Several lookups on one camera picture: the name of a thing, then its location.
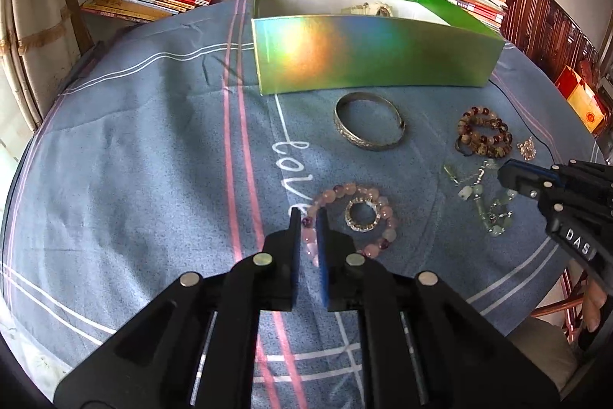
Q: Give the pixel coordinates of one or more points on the white wrist watch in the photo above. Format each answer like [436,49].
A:
[368,10]

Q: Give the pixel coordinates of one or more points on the wooden chair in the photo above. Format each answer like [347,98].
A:
[550,342]

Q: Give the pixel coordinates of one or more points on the red and yellow box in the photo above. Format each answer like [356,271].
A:
[582,97]

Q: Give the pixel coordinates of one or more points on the silver bangle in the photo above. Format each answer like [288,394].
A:
[357,139]

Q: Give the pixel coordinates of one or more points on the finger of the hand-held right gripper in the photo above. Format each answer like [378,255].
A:
[519,181]
[531,165]

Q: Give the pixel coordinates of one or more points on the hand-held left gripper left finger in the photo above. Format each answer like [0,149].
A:
[295,255]

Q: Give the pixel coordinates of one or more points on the blue striped blanket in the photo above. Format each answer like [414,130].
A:
[143,150]

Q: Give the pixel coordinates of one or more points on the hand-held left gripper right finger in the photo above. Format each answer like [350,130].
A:
[323,255]

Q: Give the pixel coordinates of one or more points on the green holographic box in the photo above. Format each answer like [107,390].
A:
[373,54]

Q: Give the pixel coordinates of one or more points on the person's right hand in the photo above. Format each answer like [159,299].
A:
[593,306]

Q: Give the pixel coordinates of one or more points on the carved wooden furniture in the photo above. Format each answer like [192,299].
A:
[541,6]

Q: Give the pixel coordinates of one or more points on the beige curtain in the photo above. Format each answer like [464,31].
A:
[28,6]

